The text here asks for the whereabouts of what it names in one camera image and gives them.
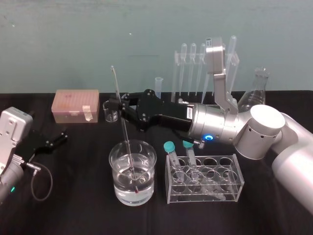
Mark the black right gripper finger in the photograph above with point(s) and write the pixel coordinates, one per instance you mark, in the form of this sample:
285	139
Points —
114	103
129	117

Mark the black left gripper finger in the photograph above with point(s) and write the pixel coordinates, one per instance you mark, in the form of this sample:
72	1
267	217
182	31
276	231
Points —
57	144
61	133

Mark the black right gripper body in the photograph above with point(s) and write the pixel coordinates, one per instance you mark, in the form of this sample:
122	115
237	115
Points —
161	113

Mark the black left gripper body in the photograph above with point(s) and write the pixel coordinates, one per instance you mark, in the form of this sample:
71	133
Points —
40	147

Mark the long glass thermometer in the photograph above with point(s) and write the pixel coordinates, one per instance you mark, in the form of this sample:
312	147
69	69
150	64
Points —
123	122

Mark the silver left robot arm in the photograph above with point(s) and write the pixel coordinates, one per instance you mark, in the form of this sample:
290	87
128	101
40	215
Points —
11	137

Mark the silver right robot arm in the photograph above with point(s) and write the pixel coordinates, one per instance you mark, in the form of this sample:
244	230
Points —
264	127

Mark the small glass beaker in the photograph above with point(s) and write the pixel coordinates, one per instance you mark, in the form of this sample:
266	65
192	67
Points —
110	115

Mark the teal capped centrifuge tube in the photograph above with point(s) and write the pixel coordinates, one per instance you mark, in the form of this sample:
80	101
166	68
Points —
171	150
190	156

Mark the large glass beaker with water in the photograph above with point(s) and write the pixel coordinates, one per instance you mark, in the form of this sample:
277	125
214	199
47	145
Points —
133	176

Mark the clear acrylic test tube rack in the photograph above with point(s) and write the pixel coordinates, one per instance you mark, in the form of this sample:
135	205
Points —
207	186

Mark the clear plastic measuring cylinder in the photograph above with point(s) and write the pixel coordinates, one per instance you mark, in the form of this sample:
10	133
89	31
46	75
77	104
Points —
159	86

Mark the pink pipette tip box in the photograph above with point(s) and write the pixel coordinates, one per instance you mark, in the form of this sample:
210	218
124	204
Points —
73	105

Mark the clear acrylic pipette stand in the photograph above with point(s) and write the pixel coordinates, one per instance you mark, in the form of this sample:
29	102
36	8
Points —
179	58

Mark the black table cloth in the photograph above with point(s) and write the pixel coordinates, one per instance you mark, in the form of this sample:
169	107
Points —
83	215

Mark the glass conical flask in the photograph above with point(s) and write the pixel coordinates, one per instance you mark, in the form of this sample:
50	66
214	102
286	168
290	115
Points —
256	95

